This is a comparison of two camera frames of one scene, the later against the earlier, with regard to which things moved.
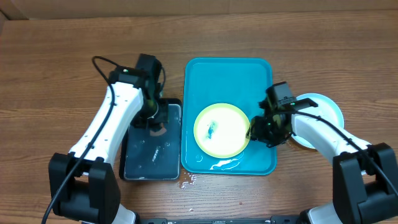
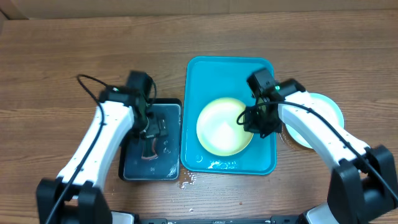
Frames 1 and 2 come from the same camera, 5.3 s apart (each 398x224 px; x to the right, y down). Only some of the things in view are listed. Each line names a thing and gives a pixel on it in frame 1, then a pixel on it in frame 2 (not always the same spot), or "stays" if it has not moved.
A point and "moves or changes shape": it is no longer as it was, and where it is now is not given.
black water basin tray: x=153 y=153 stays
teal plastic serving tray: x=239 y=81 stays
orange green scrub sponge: x=158 y=133 moves or changes shape
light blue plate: x=326 y=109 stays
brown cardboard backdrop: x=90 y=9 stays
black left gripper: x=162 y=117 -> x=158 y=127
